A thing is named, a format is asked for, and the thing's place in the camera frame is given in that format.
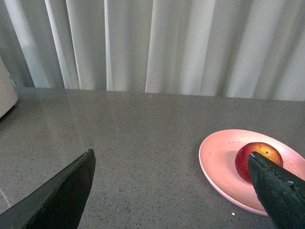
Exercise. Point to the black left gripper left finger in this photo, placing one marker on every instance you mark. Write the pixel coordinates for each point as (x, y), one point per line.
(57, 204)

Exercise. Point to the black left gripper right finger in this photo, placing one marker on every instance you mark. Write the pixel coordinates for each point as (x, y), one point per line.
(281, 193)

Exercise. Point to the red apple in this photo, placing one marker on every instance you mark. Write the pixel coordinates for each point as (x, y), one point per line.
(262, 148)

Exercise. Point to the pink plate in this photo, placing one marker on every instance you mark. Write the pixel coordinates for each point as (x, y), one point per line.
(217, 159)

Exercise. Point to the white appliance at left edge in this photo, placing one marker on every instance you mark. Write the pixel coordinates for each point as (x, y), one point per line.
(8, 95)

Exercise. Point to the white curtain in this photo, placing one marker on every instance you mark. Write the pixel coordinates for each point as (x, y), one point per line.
(231, 48)

